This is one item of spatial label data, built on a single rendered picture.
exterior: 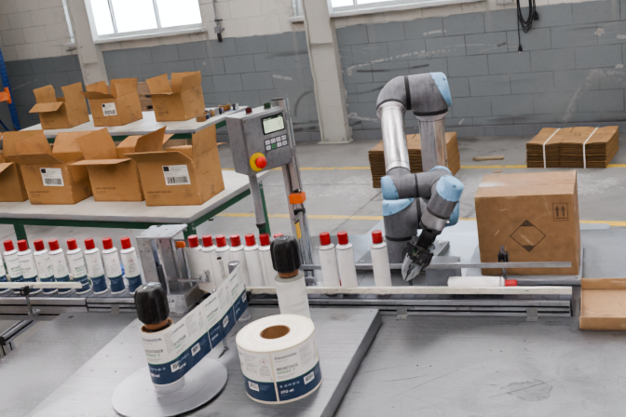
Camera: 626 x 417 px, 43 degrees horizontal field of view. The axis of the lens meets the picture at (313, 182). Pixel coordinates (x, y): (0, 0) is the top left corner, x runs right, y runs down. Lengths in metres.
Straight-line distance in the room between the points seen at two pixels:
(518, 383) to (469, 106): 6.02
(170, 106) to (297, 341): 4.92
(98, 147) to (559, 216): 2.91
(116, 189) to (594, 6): 4.66
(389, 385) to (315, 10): 6.53
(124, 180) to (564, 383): 2.97
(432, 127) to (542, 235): 0.50
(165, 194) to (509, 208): 2.19
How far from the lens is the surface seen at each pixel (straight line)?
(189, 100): 6.73
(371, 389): 2.13
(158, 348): 2.11
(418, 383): 2.13
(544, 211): 2.56
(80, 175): 4.72
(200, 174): 4.16
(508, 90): 7.84
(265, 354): 1.97
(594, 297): 2.52
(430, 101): 2.65
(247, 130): 2.49
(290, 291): 2.25
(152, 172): 4.25
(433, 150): 2.70
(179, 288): 2.65
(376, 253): 2.46
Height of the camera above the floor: 1.91
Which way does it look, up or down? 16 degrees down
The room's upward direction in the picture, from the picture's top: 9 degrees counter-clockwise
